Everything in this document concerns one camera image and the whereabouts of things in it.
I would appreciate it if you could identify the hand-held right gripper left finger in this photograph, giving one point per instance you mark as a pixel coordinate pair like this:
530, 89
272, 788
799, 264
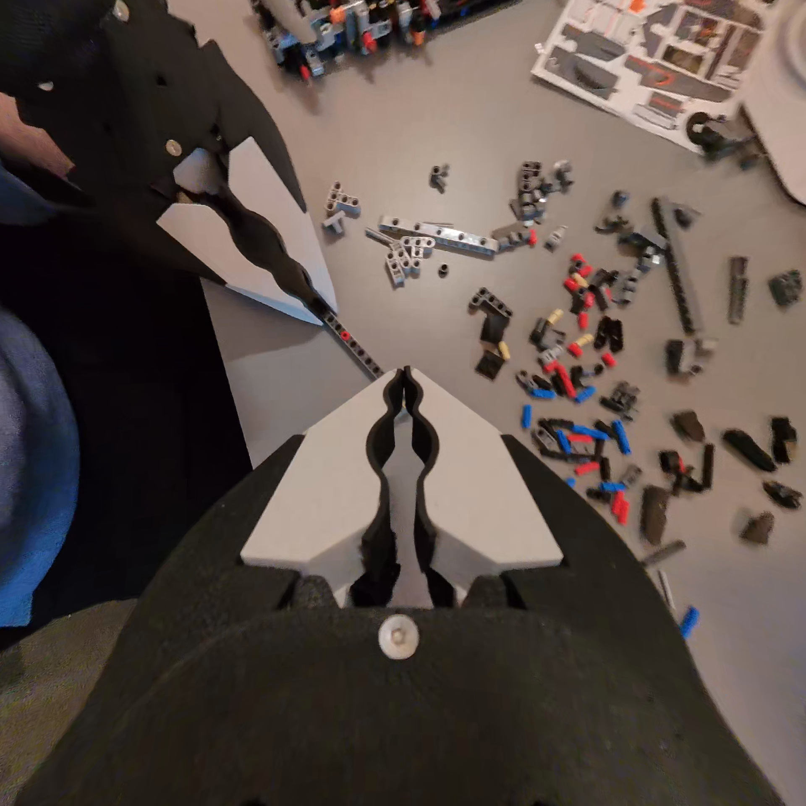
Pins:
315, 504

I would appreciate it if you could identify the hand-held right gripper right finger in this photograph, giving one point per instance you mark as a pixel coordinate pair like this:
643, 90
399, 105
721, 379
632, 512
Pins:
491, 504

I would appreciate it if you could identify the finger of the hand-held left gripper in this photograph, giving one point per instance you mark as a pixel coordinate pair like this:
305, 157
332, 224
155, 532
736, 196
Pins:
277, 201
214, 245

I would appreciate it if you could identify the long black lego beam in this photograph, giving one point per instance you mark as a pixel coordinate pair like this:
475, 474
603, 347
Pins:
359, 356

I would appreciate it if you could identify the person's left forearm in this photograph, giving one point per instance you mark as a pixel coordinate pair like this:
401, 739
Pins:
28, 138

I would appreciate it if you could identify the pile of loose lego pieces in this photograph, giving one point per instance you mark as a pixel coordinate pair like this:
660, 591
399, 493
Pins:
560, 378

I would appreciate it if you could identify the long light grey lego beam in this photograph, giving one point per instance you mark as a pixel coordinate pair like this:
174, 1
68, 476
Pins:
441, 236

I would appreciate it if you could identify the dark grey angled lego beam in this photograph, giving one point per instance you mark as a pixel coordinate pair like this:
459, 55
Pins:
488, 302

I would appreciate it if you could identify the partly built lego model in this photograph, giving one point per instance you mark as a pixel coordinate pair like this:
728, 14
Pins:
378, 25

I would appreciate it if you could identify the long dark grey lego beam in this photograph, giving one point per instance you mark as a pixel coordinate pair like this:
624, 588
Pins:
683, 277

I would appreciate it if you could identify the black lego wheel piece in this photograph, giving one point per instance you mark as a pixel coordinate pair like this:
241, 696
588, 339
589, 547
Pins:
708, 132

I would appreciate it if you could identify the bunch of small light grey beams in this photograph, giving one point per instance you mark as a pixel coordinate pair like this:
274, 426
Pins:
409, 258

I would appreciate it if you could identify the person's blue shirt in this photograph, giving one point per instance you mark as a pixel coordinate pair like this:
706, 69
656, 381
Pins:
31, 472

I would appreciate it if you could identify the sticker sheet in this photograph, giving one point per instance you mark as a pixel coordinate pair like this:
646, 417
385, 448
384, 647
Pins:
648, 56

